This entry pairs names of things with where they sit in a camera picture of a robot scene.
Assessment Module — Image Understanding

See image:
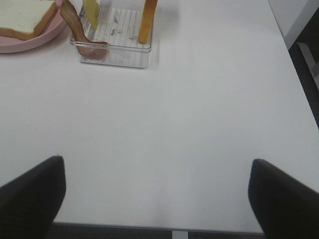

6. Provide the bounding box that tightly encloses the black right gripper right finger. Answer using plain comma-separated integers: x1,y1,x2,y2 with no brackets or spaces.
248,159,319,239

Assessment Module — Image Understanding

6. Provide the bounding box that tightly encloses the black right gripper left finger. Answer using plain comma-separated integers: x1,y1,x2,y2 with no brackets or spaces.
0,156,66,239

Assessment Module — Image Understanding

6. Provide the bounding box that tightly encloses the bacon strip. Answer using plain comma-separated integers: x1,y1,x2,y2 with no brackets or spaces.
60,0,108,60

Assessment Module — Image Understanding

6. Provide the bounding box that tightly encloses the white bread slice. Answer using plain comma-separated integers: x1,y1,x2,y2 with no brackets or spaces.
138,0,158,43
0,0,58,40

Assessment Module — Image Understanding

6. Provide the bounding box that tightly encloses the pink round plate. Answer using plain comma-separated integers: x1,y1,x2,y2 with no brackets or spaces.
0,0,65,53

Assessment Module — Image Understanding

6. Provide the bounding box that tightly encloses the clear plastic right container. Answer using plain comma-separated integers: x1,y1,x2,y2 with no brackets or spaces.
70,5,153,69

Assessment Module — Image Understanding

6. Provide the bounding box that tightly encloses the yellow cheese slice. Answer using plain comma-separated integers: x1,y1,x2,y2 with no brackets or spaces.
83,0,99,29

